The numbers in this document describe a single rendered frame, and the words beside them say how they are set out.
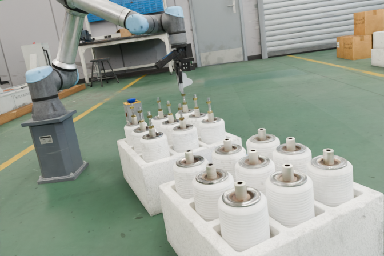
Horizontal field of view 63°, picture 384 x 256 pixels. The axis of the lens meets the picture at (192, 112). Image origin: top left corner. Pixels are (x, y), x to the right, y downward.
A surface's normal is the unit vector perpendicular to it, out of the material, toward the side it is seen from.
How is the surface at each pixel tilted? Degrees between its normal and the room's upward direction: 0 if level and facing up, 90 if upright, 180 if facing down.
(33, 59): 68
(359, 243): 90
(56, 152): 90
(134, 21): 90
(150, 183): 90
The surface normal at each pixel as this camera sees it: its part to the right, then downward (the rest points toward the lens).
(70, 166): 0.67, 0.07
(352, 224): 0.43, 0.15
